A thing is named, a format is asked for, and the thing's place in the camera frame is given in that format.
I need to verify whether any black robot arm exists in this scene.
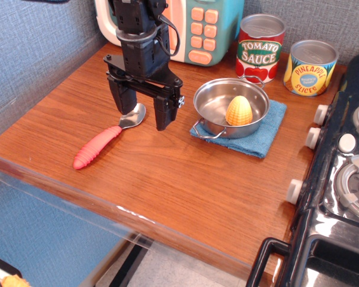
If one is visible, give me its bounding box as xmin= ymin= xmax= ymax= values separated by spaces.
xmin=104 ymin=1 xmax=184 ymax=131

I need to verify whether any small steel pot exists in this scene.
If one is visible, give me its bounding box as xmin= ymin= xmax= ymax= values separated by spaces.
xmin=193 ymin=76 xmax=270 ymax=139

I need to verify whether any white round stove button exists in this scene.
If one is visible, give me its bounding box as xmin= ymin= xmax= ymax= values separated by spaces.
xmin=338 ymin=133 xmax=356 ymax=153

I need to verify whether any black oven door handle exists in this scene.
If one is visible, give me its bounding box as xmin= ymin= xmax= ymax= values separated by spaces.
xmin=246 ymin=237 xmax=291 ymax=287

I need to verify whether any yellow toy corn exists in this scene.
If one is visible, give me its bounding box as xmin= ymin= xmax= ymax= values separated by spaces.
xmin=225 ymin=96 xmax=253 ymax=126

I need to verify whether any teal toy microwave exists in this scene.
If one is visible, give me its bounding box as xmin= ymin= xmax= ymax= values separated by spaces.
xmin=94 ymin=1 xmax=244 ymax=66

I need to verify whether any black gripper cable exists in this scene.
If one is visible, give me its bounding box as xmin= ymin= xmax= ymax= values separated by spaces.
xmin=156 ymin=14 xmax=181 ymax=57

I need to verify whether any tomato sauce can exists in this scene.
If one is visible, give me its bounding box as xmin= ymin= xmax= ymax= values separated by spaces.
xmin=235 ymin=14 xmax=286 ymax=84

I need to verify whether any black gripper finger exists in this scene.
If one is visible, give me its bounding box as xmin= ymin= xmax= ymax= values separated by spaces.
xmin=154 ymin=96 xmax=177 ymax=131
xmin=108 ymin=76 xmax=137 ymax=114

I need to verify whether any red handled metal spoon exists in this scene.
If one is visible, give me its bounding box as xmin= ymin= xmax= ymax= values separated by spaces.
xmin=73 ymin=103 xmax=146 ymax=170

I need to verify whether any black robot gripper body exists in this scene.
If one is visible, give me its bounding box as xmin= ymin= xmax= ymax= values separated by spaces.
xmin=104 ymin=23 xmax=184 ymax=108

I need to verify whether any white stove knob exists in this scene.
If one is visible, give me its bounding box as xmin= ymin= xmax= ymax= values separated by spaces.
xmin=314 ymin=105 xmax=329 ymax=126
xmin=305 ymin=127 xmax=321 ymax=149
xmin=286 ymin=179 xmax=303 ymax=204

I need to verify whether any pineapple slices can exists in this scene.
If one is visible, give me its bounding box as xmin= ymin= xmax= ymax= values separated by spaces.
xmin=283 ymin=39 xmax=339 ymax=97

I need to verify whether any yellow fuzzy toy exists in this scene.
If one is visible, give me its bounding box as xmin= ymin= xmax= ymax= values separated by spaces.
xmin=1 ymin=274 xmax=30 ymax=287

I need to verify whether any blue folded cloth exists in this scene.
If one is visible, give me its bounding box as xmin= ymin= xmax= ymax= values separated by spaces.
xmin=205 ymin=100 xmax=287 ymax=158

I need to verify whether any black toy stove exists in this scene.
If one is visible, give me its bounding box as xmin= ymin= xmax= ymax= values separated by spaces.
xmin=245 ymin=51 xmax=359 ymax=287

